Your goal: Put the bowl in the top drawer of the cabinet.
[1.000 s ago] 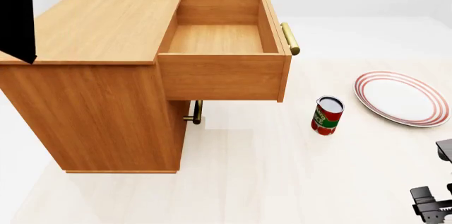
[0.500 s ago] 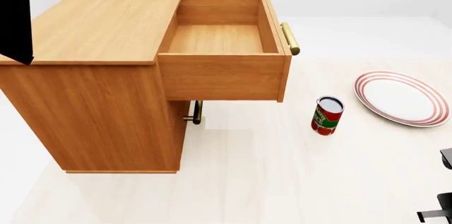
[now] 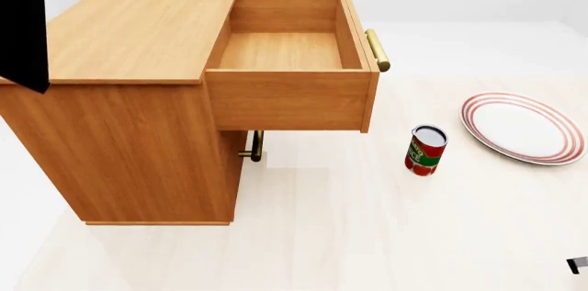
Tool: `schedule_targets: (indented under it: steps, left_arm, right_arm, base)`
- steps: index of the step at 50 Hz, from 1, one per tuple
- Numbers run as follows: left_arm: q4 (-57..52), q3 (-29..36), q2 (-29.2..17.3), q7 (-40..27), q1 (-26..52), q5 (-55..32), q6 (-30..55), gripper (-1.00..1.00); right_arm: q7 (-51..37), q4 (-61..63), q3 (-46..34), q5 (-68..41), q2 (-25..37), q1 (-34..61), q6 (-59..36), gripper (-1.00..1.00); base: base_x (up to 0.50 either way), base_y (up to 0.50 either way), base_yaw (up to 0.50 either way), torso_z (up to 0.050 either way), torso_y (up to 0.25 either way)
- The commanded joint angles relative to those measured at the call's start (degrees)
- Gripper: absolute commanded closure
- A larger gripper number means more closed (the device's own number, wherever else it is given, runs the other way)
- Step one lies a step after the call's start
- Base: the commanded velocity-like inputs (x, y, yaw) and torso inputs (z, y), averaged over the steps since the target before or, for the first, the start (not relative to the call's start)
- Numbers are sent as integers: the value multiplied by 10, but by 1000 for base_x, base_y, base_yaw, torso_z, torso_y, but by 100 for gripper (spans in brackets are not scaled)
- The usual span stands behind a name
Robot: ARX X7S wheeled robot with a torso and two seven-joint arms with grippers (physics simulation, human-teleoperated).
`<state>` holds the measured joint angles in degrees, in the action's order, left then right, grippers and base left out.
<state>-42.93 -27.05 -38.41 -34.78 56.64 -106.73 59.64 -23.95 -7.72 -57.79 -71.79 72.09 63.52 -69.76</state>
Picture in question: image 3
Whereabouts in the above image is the open wooden drawer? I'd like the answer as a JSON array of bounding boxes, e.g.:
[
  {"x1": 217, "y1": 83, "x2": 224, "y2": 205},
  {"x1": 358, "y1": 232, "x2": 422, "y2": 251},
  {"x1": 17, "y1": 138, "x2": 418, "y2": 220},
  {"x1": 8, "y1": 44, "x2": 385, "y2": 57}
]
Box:
[{"x1": 204, "y1": 0, "x2": 381, "y2": 134}]

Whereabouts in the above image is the wooden cabinet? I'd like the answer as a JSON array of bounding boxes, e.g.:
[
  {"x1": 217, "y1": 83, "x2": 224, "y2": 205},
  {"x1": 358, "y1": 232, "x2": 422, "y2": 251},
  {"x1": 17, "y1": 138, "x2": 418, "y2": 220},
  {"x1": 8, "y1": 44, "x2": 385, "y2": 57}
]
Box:
[{"x1": 0, "y1": 0, "x2": 250, "y2": 227}]

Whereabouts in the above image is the tomato sauce can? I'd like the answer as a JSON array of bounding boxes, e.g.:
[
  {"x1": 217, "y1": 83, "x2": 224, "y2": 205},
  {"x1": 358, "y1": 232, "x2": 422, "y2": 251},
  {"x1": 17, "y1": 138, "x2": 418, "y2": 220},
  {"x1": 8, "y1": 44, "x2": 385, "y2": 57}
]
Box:
[{"x1": 403, "y1": 123, "x2": 449, "y2": 178}]

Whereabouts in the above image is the white plate with red rings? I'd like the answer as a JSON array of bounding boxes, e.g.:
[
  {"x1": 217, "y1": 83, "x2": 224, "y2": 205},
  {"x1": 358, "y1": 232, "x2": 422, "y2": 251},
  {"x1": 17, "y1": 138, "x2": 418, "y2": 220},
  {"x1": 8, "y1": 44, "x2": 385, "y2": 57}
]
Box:
[{"x1": 459, "y1": 91, "x2": 588, "y2": 167}]

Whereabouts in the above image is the brass drawer handle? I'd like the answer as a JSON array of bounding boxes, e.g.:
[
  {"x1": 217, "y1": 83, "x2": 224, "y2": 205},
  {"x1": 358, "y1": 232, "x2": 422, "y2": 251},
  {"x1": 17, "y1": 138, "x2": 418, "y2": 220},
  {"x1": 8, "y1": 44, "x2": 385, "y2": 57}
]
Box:
[
  {"x1": 237, "y1": 129, "x2": 266, "y2": 163},
  {"x1": 364, "y1": 28, "x2": 392, "y2": 73}
]

